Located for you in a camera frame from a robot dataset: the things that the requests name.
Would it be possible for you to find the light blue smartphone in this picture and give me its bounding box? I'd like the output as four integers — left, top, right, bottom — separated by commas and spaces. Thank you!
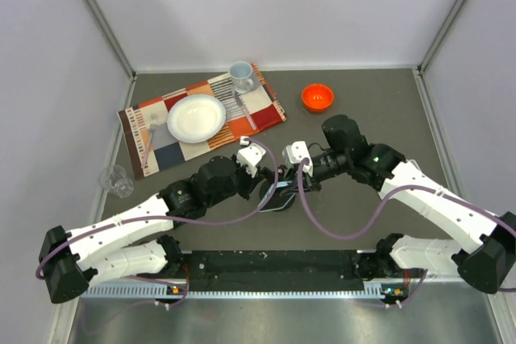
259, 181, 297, 213

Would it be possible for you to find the black round-base phone stand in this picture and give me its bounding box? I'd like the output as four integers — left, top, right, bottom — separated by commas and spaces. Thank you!
259, 167, 296, 213

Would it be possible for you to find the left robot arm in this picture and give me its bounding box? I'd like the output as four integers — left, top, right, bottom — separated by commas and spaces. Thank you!
35, 147, 279, 305

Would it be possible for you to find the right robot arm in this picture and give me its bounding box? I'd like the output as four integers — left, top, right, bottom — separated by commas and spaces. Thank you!
282, 114, 515, 294

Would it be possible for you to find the white plate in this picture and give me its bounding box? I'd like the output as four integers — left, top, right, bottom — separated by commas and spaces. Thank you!
166, 94, 227, 143

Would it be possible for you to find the orange plastic bowl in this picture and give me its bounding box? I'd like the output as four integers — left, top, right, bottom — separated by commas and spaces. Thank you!
301, 84, 335, 113

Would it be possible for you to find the patterned orange placemat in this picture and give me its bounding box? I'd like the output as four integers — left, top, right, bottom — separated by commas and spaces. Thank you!
119, 67, 286, 180

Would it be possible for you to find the light blue mug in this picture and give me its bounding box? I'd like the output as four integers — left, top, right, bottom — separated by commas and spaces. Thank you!
229, 61, 255, 93

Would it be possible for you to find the clear drinking glass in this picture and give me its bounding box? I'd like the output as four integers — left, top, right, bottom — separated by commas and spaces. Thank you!
98, 165, 134, 198

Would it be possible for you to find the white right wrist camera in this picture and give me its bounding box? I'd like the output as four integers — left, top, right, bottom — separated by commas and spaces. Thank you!
282, 141, 314, 176

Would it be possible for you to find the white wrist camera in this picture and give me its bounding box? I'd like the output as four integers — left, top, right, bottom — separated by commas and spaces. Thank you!
236, 136, 267, 178
282, 141, 314, 176

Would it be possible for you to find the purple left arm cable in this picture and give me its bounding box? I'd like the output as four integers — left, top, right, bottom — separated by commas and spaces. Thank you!
35, 139, 279, 280

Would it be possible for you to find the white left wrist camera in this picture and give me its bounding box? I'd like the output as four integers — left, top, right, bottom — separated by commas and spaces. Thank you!
236, 136, 267, 178

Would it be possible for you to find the knife with pink handle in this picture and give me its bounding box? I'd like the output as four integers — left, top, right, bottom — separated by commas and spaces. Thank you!
234, 91, 257, 131

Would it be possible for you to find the fork with pink handle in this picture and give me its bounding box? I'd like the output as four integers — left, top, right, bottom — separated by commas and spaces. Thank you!
141, 114, 158, 169

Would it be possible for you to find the grey slotted cable duct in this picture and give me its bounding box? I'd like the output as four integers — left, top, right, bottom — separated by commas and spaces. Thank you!
81, 281, 406, 300

